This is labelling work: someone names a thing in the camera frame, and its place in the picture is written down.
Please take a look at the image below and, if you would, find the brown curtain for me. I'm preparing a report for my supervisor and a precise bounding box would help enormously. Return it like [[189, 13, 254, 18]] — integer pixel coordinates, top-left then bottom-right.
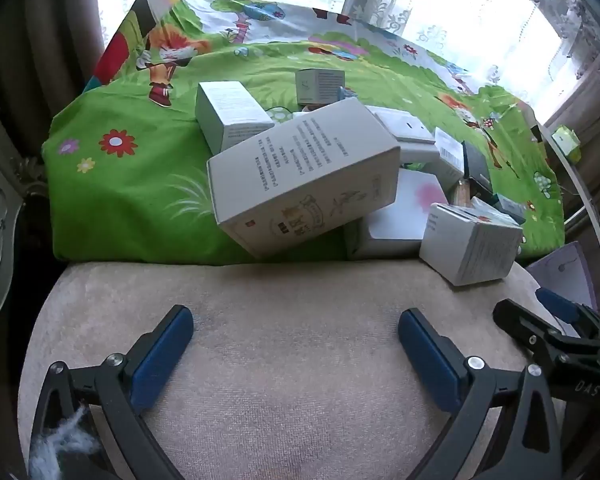
[[22, 0, 111, 161]]

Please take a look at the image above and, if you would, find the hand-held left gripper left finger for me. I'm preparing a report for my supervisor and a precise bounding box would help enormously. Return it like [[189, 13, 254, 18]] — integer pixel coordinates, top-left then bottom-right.
[[27, 305, 195, 480]]

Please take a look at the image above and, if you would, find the ornate grey cabinet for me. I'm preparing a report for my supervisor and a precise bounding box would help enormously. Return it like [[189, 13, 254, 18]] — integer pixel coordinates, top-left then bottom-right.
[[0, 55, 49, 317]]

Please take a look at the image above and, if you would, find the white fibre tuft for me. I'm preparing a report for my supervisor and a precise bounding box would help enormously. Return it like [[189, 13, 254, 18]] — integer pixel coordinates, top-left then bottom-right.
[[29, 404, 102, 480]]

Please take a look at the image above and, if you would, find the small grey box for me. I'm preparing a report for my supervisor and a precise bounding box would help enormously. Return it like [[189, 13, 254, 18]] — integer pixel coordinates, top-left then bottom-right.
[[295, 68, 347, 107]]

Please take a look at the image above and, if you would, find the white lace curtain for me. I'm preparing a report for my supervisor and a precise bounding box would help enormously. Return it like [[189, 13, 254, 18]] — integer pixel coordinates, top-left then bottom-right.
[[95, 0, 600, 126]]

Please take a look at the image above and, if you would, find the large grey box figure print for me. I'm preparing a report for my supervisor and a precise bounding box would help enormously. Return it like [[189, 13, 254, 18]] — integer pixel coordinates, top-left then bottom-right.
[[206, 97, 402, 259]]

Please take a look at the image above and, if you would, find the green packet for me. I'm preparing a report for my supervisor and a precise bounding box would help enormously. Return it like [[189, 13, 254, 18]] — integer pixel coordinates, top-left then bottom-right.
[[551, 124, 584, 164]]

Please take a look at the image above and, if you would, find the white box with barcode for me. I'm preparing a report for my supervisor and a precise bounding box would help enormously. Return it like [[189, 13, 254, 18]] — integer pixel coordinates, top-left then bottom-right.
[[432, 127, 467, 188]]

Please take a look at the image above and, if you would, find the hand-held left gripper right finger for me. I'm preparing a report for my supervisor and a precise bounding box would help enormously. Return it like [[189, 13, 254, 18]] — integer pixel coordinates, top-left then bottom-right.
[[397, 308, 563, 480]]

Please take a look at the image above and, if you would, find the white box with coloured label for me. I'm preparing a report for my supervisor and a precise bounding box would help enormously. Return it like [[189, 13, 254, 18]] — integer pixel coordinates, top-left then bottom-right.
[[419, 203, 524, 287]]

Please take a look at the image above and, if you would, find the green cartoon printed blanket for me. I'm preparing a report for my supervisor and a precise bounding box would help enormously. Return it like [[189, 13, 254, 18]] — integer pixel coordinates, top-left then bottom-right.
[[41, 0, 566, 266]]

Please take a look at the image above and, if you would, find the white box with pink spot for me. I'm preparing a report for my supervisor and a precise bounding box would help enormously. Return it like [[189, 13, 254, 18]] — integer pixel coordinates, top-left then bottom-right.
[[347, 167, 457, 261]]

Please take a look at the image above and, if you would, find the flat white box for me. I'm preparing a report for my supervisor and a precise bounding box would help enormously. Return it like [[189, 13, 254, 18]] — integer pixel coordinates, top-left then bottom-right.
[[366, 105, 440, 165]]

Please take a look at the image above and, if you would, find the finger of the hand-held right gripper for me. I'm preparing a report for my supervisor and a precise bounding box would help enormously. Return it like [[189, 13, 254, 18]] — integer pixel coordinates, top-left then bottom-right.
[[493, 298, 565, 362], [534, 287, 600, 334]]

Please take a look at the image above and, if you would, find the purple storage box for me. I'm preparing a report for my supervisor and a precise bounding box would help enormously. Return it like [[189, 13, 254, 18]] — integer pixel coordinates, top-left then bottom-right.
[[525, 241, 599, 312]]

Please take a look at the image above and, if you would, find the black box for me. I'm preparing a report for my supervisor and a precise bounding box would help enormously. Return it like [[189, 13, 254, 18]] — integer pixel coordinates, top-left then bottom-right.
[[461, 140, 495, 195]]

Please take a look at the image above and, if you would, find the tall white and grey box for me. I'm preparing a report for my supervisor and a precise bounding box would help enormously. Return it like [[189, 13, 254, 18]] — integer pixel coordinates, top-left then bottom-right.
[[195, 81, 277, 157]]

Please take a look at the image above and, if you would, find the beige plush sofa cover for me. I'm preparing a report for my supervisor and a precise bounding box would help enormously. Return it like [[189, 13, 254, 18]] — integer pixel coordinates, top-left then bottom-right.
[[17, 257, 581, 480]]

